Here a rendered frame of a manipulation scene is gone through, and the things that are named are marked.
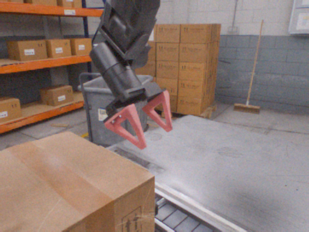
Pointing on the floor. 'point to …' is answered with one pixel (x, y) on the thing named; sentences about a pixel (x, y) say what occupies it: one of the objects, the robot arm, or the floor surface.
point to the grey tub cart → (104, 92)
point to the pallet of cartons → (184, 66)
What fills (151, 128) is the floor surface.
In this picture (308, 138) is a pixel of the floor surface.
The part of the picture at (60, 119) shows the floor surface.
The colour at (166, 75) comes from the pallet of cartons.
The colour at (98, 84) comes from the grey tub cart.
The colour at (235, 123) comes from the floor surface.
